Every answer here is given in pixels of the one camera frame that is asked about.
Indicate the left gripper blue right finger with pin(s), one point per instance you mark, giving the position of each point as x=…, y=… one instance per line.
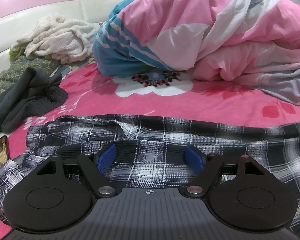
x=195, y=159

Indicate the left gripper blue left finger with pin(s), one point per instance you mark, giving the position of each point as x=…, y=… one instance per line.
x=105, y=158

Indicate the black white plaid pants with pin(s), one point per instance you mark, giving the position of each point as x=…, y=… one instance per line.
x=150, y=150

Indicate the pink floral bed blanket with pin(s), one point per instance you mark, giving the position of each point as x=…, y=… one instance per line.
x=90, y=93

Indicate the dark grey garment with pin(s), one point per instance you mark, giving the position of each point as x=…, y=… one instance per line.
x=34, y=94

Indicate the cream white fleece blanket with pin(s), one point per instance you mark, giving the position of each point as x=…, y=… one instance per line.
x=55, y=37

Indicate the green patterned pillow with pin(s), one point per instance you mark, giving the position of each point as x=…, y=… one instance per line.
x=18, y=64

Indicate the pink blue patterned duvet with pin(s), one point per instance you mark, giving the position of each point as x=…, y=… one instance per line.
x=253, y=43

